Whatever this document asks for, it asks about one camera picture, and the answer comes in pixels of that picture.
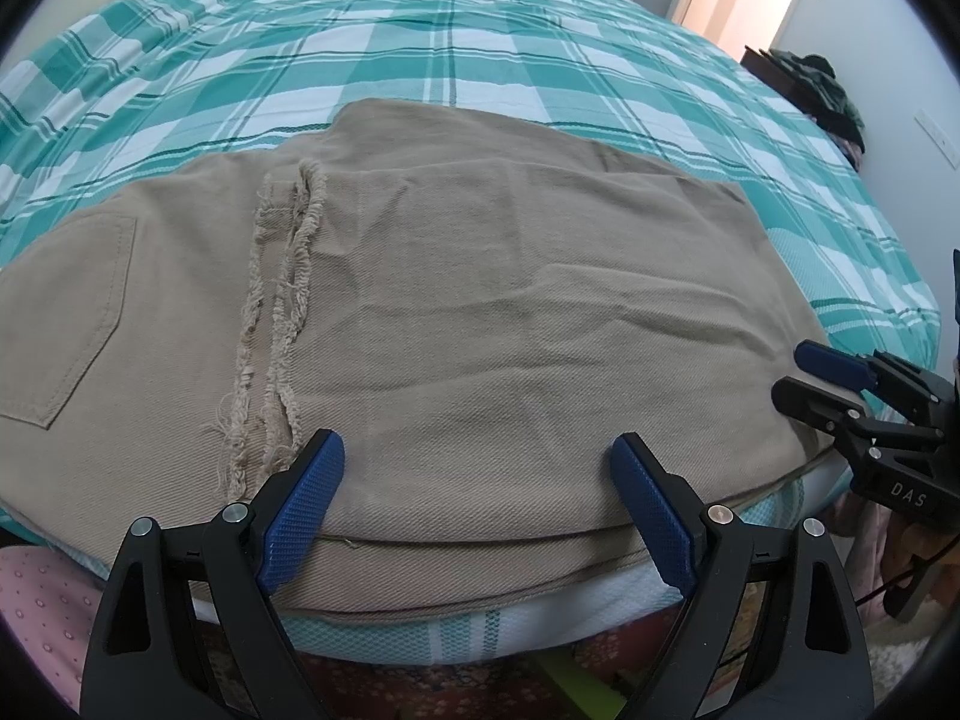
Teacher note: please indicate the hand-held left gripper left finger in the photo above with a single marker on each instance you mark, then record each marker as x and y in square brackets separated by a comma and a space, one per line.
[300, 517]

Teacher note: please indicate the long white wall plate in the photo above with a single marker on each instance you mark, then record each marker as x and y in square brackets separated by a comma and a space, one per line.
[937, 136]

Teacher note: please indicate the pile of dark clothes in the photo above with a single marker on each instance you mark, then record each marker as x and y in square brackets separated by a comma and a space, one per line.
[825, 94]

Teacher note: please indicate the dark wooden dresser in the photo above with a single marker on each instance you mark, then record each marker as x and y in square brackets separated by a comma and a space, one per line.
[761, 64]

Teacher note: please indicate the dark patterned rug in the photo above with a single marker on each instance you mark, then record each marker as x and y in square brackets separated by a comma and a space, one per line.
[450, 690]

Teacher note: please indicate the pink dotted pajama pants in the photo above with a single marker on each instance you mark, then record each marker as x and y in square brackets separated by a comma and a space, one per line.
[37, 615]

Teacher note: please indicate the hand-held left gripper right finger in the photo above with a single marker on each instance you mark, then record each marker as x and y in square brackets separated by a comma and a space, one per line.
[652, 517]

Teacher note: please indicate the person's right hand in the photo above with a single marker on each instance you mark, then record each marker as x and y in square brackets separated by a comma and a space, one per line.
[915, 547]

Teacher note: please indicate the khaki pants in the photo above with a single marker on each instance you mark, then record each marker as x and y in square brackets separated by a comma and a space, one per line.
[465, 315]

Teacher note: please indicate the green plaid bed blanket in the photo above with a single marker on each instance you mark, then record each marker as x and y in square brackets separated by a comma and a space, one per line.
[450, 45]

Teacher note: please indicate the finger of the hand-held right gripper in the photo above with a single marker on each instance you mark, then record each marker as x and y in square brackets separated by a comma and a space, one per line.
[829, 364]
[810, 399]

